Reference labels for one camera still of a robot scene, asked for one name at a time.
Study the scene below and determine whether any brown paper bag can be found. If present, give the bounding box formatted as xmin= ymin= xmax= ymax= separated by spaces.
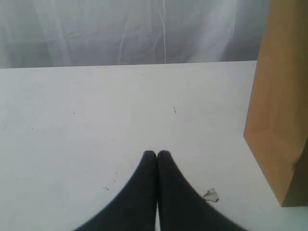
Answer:
xmin=244 ymin=0 xmax=308 ymax=207

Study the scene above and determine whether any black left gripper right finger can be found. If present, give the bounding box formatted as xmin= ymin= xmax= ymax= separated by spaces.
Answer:
xmin=157 ymin=150 xmax=244 ymax=231

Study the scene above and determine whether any clear plastic scrap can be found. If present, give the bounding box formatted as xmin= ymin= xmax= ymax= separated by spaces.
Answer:
xmin=203 ymin=188 xmax=219 ymax=203

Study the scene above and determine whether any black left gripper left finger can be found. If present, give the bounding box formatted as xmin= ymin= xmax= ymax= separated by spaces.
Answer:
xmin=77 ymin=151 xmax=158 ymax=231

